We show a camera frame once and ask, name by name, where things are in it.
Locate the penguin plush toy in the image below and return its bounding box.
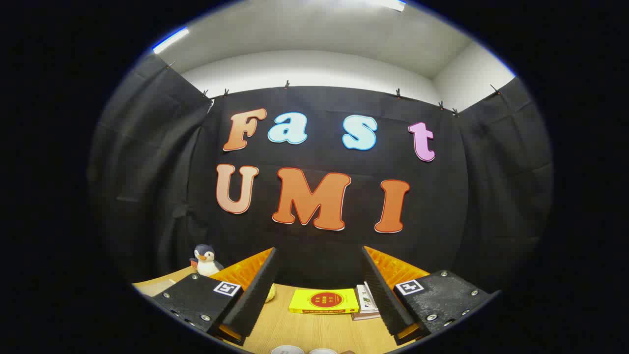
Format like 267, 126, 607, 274
190, 244, 225, 277

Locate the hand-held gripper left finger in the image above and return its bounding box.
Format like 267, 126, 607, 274
151, 247, 280, 346

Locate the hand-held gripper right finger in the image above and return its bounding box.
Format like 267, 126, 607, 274
362, 246, 502, 346

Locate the ceiling light strip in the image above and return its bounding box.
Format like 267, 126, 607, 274
152, 27, 190, 55
364, 0, 407, 12

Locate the row of black cloth clips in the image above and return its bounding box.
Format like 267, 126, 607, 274
165, 60, 502, 118

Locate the yellow book red circle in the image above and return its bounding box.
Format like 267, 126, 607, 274
288, 288, 360, 315

